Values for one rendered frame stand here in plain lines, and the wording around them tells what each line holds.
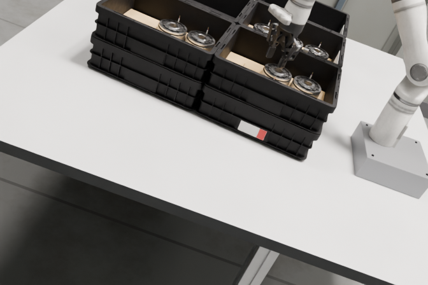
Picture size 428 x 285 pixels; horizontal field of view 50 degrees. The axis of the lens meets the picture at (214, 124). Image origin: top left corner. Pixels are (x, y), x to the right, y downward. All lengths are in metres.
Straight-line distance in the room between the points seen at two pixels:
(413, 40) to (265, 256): 0.78
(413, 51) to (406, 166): 0.37
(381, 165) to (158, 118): 0.73
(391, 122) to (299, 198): 0.43
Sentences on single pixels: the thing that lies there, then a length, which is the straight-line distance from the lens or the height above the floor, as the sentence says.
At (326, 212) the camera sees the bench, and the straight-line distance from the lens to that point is 1.40.
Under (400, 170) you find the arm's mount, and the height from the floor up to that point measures 0.78.
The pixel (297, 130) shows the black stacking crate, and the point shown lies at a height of 0.81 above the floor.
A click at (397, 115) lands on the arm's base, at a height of 0.91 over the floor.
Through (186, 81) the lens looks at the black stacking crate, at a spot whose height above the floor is 0.81.
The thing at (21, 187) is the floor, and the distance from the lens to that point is 2.13.
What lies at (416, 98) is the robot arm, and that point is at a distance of 1.60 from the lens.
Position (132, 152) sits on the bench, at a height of 0.70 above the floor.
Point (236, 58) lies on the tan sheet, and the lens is 1.65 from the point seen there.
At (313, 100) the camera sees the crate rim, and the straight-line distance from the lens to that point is 1.40.
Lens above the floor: 1.57
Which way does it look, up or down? 35 degrees down
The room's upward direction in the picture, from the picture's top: 21 degrees clockwise
